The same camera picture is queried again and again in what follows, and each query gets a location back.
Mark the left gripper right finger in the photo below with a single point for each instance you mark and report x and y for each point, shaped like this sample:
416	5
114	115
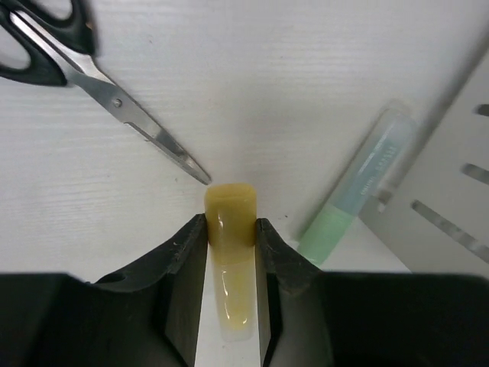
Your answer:
310	317

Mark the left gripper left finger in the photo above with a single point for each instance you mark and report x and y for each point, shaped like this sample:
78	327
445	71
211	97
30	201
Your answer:
144	314

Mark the yellow highlighter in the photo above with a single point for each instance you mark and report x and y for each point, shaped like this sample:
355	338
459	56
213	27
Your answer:
231	213

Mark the green highlighter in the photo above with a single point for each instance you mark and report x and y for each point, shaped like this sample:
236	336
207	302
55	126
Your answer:
392	131

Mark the white slotted pen holder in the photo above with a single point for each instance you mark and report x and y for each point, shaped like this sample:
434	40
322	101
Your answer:
437	218

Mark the black handled scissors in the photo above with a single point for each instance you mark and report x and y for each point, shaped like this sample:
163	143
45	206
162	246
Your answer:
61	53

